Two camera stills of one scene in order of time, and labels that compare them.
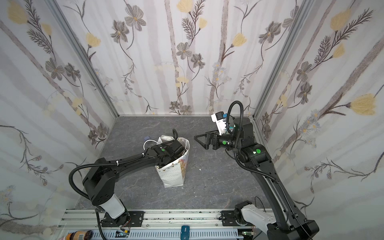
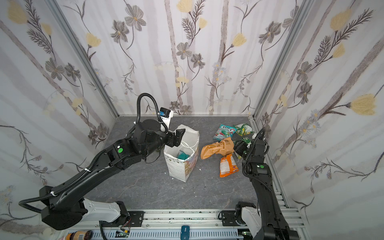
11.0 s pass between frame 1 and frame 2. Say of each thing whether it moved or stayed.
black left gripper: moved
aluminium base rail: stayed
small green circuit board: stayed
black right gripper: moved
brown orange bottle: stayed
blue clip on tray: stayed
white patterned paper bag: moved
